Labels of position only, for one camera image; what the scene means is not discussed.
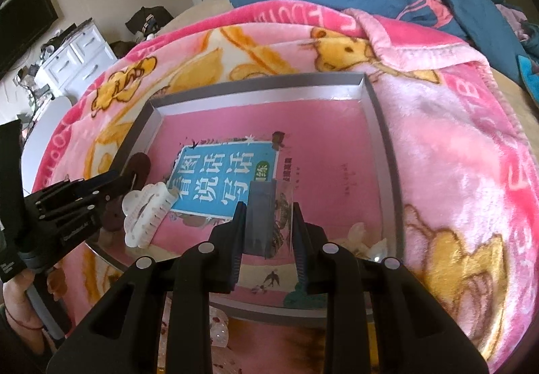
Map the white shell hair clip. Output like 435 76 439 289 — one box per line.
343 222 390 263

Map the black bag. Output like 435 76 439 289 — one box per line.
125 6 174 34

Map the purple cloth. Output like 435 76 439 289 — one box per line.
497 3 535 42

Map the pink grey cardboard box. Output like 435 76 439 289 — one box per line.
82 71 407 322

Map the white hair claw clip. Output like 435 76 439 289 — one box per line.
122 182 178 249

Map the white oval table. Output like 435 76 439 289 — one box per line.
21 96 72 185

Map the white drawer cabinet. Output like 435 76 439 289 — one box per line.
34 18 119 101

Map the black flat television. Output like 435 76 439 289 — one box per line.
0 0 60 80

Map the person's left forearm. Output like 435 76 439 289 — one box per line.
0 307 53 374

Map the person's left hand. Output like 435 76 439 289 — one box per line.
2 269 48 333

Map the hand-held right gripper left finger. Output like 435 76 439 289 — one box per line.
45 201 249 374

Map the colourful striped towel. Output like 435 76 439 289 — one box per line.
516 54 539 92

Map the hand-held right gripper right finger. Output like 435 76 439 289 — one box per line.
292 201 491 374

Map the brown velvet hair clip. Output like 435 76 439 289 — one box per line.
104 153 151 231

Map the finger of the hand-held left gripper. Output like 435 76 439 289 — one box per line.
38 195 123 228
23 169 144 208

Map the pink printed blanket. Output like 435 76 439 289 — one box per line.
31 3 539 374

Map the clear plastic packet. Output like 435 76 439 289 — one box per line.
248 179 296 262

